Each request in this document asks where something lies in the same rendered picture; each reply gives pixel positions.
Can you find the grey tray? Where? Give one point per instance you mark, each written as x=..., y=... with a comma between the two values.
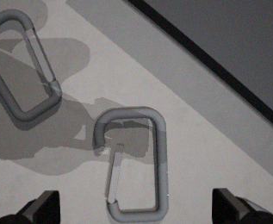
x=239, y=33

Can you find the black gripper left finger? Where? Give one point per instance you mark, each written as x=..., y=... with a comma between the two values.
x=46, y=209

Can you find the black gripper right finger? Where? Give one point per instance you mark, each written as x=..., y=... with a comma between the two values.
x=230, y=209

